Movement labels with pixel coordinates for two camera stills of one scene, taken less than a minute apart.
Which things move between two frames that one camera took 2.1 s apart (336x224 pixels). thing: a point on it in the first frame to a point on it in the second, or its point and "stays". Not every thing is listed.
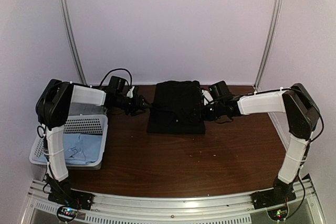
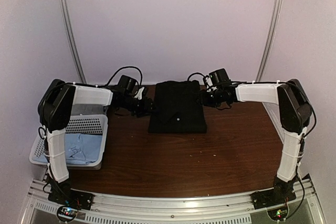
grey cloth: [75, 108] stays
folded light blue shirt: [80, 148] stays
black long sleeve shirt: [176, 108] stays
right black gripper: [205, 117] to [203, 99]
